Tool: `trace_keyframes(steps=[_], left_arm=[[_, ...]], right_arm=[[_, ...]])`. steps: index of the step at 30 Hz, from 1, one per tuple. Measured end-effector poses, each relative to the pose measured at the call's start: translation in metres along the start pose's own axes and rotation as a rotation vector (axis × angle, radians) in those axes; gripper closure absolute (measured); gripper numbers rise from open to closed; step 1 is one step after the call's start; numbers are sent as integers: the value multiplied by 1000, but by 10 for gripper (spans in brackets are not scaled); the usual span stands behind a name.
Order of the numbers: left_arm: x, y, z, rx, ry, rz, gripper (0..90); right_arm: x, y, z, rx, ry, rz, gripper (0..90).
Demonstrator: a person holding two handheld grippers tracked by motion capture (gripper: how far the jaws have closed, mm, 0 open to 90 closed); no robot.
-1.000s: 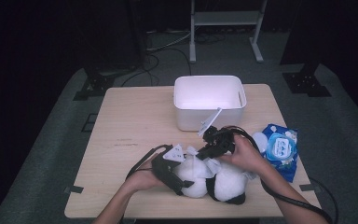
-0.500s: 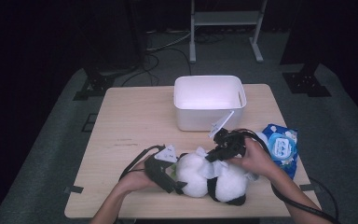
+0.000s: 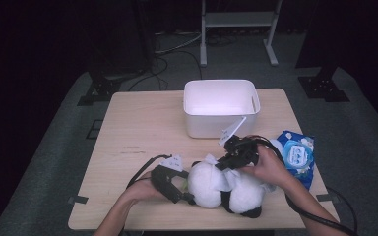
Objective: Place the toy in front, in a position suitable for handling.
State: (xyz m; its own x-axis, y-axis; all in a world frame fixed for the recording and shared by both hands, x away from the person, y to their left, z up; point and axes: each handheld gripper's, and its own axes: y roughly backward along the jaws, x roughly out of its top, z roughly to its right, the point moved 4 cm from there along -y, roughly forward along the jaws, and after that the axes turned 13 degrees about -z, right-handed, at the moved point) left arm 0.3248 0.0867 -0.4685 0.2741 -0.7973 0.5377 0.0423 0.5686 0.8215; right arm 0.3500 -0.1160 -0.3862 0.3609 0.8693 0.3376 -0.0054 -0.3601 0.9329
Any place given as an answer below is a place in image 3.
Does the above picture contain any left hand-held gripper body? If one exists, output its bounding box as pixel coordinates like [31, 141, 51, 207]
[150, 153, 185, 204]

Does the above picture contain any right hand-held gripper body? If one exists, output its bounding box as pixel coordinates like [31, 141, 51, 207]
[218, 116, 261, 170]

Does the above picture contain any panda plush toy with bamboo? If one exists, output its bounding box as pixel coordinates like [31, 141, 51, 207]
[186, 155, 268, 219]

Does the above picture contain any white plastic storage box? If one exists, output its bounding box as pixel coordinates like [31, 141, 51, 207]
[182, 79, 262, 140]

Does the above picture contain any blue wet wipes pack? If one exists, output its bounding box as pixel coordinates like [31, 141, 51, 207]
[270, 130, 316, 192]

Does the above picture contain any person's left hand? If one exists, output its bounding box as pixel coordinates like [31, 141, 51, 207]
[124, 170, 167, 204]

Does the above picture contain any person's right hand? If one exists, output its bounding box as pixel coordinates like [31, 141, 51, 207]
[240, 145, 294, 192]

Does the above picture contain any black tape strip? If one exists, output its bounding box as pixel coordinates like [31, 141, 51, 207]
[66, 195, 90, 206]
[316, 193, 337, 203]

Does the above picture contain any black tape rectangle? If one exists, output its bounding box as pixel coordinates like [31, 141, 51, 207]
[85, 119, 104, 141]

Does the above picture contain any black stand base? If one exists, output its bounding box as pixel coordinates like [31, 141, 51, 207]
[76, 69, 123, 107]
[297, 66, 351, 103]

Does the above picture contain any white metal stand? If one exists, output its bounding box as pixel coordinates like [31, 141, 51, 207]
[199, 0, 284, 68]

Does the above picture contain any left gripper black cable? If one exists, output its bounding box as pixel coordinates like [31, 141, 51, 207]
[126, 153, 173, 190]

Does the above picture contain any black floor cable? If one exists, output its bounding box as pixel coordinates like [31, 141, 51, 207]
[127, 49, 204, 93]

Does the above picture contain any thin black cable loop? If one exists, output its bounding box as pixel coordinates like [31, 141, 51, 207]
[324, 186, 359, 236]

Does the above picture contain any white floor cable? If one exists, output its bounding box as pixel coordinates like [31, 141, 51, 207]
[154, 31, 204, 55]

